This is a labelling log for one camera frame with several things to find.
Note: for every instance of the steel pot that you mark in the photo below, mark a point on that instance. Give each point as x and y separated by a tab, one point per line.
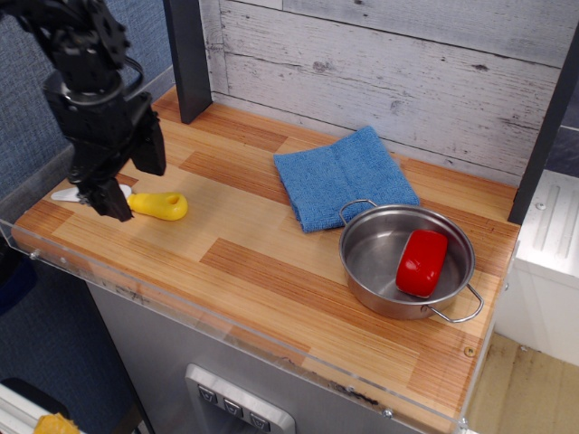
371	248

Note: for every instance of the white ribbed box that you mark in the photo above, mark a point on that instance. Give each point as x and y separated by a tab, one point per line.
539	306

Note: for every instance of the toy knife yellow handle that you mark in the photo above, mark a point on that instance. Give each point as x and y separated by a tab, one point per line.
164	206

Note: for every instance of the yellow object bottom left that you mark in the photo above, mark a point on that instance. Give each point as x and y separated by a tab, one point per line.
55	424

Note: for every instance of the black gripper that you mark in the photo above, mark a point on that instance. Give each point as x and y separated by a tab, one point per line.
106	130

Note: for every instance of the dark grey left post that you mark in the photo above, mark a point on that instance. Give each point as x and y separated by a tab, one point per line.
186	39

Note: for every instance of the dark grey right post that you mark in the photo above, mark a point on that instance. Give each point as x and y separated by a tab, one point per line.
553	119

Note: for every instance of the red toy cheese wheel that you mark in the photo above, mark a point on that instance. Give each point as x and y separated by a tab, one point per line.
421	263

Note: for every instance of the silver dispenser panel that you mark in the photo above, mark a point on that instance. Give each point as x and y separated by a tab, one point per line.
237	402

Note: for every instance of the blue cloth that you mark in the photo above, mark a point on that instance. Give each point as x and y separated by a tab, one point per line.
327	186

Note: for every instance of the clear acrylic guard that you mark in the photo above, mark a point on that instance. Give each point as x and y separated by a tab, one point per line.
237	287

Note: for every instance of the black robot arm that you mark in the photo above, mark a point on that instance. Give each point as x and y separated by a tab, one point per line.
85	44

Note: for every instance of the dark grey post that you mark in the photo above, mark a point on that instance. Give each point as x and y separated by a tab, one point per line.
186	39
553	119

